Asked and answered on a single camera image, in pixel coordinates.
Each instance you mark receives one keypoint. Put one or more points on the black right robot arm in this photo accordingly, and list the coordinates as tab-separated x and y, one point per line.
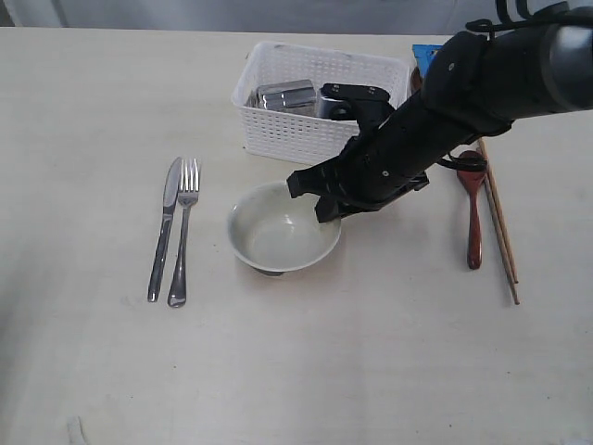
479	83

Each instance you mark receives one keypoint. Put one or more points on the stainless steel cup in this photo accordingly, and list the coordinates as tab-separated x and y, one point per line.
296	97

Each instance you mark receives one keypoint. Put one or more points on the blue chips bag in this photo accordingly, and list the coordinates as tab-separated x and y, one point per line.
424	55

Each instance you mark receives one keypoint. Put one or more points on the silver metal fork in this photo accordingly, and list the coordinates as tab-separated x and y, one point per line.
187	197

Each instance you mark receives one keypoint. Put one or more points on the brown wooden chopstick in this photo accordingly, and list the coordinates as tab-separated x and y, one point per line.
506	237
505	258

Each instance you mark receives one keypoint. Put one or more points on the brown wooden plate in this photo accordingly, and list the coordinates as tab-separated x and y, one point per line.
416	80

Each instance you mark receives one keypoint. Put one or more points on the dark red wooden spoon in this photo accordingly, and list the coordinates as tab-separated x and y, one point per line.
472	183

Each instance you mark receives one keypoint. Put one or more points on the white plastic woven basket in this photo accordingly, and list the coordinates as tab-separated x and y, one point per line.
308	139

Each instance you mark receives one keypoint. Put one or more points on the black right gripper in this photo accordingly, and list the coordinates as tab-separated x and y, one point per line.
380	166

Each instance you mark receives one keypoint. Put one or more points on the silver table knife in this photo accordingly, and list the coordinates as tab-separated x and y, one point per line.
170	194

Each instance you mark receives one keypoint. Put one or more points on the white backdrop curtain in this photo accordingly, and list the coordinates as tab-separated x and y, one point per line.
305	16

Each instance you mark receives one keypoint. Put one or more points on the speckled white ceramic bowl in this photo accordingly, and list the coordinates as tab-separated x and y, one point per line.
273	233

